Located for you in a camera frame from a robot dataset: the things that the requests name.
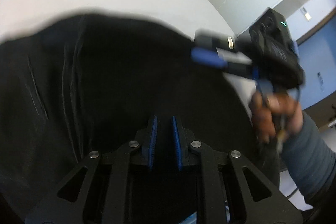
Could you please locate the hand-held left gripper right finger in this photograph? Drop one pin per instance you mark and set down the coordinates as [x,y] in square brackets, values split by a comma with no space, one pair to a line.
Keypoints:
[177,145]

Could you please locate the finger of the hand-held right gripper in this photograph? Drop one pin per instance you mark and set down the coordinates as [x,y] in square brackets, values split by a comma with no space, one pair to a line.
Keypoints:
[212,40]
[207,57]

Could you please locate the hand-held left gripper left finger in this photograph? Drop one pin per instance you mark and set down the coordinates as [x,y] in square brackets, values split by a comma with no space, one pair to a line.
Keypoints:
[152,142]

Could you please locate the black pants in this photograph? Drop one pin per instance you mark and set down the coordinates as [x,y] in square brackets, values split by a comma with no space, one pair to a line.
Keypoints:
[118,69]

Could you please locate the person's right forearm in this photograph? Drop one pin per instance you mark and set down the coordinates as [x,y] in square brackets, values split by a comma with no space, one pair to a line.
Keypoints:
[309,161]

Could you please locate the person's right hand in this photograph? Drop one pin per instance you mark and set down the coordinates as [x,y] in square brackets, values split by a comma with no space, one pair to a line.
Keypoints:
[265,119]

